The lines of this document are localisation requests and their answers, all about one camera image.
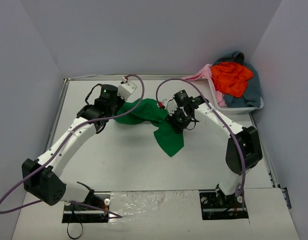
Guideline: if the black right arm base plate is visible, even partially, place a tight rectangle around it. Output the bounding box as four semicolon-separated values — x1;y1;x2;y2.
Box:
199;190;249;221

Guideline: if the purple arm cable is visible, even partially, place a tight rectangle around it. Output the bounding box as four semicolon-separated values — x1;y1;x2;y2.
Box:
155;78;246;203
0;74;145;220

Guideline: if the orange t shirt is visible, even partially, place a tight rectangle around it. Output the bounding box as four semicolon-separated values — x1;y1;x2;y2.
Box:
211;62;254;98

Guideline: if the pink t shirt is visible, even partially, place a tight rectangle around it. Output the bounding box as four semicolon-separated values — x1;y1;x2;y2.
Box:
182;64;227;107

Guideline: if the green t shirt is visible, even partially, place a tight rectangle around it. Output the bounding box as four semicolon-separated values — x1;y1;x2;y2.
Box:
115;98;184;157

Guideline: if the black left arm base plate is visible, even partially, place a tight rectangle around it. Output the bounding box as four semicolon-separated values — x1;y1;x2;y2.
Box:
61;202;110;224

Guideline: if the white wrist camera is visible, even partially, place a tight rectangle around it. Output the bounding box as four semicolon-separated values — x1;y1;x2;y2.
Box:
117;76;137;102
157;98;178;116

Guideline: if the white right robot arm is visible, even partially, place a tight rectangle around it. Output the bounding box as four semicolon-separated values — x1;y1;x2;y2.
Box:
166;90;263;207

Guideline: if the aluminium table edge rail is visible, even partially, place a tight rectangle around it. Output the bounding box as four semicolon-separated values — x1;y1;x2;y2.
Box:
65;73;193;82

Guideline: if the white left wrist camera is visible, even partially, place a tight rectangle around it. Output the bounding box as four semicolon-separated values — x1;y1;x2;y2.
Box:
117;76;137;102

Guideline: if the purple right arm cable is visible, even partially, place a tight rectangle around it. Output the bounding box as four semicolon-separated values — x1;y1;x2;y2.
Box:
155;78;246;203

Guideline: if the white plastic laundry bin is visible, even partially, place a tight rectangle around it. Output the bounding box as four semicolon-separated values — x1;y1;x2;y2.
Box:
207;76;265;116

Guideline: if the right side table rail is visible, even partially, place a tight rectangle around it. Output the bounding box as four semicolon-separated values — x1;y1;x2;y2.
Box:
248;113;292;210

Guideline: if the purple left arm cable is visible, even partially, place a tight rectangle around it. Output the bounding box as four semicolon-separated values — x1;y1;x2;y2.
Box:
0;74;145;220

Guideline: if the grey blue t shirt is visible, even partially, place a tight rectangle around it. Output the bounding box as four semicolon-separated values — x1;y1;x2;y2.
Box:
212;51;262;108

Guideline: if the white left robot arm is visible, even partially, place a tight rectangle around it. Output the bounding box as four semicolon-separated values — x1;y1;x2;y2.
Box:
21;81;137;209

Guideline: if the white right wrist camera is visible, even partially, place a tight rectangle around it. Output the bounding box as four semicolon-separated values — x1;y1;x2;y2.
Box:
157;98;178;116

